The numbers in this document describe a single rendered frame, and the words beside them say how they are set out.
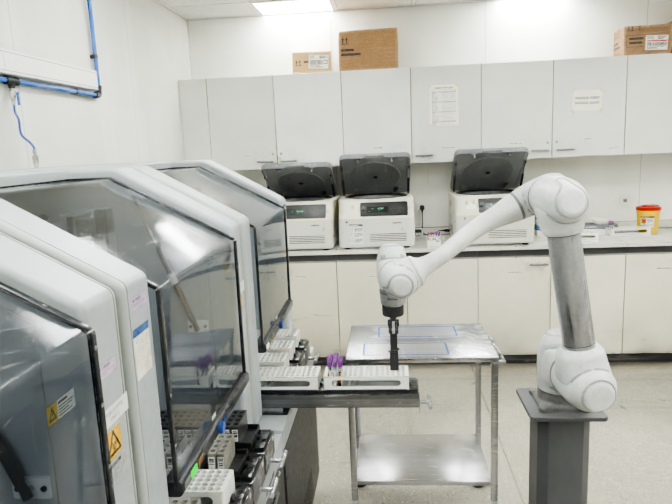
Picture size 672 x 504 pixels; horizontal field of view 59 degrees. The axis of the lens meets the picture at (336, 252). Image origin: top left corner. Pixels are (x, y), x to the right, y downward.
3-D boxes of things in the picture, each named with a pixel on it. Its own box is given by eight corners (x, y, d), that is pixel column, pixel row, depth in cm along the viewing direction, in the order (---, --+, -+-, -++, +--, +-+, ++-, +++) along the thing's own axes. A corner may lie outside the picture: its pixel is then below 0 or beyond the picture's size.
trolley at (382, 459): (346, 544, 252) (337, 359, 238) (351, 483, 298) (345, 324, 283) (507, 546, 247) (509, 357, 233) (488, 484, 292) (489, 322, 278)
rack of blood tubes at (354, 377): (323, 393, 210) (323, 376, 209) (326, 382, 220) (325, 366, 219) (409, 393, 207) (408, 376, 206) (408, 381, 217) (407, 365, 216)
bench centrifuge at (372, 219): (339, 250, 439) (335, 155, 427) (344, 237, 500) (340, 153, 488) (415, 248, 434) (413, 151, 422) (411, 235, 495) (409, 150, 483)
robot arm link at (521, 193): (504, 187, 207) (516, 190, 193) (551, 163, 206) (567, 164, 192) (519, 221, 209) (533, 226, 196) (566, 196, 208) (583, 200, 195)
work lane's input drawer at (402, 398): (225, 414, 212) (223, 390, 211) (235, 398, 226) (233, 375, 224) (433, 413, 206) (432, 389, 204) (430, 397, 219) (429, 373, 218)
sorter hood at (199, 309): (-54, 495, 127) (-105, 195, 116) (87, 383, 186) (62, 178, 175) (183, 497, 122) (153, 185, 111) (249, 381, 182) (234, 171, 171)
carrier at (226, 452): (228, 453, 168) (227, 433, 167) (235, 453, 168) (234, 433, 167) (217, 475, 156) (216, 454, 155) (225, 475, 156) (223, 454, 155)
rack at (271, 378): (235, 394, 213) (234, 377, 212) (242, 383, 223) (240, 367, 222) (318, 393, 210) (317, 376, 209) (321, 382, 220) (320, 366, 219)
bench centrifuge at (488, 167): (456, 247, 432) (455, 150, 420) (448, 234, 492) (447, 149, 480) (535, 245, 426) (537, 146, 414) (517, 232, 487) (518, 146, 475)
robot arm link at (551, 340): (572, 377, 226) (574, 321, 222) (594, 397, 208) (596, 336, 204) (529, 379, 226) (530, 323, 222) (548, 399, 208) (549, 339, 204)
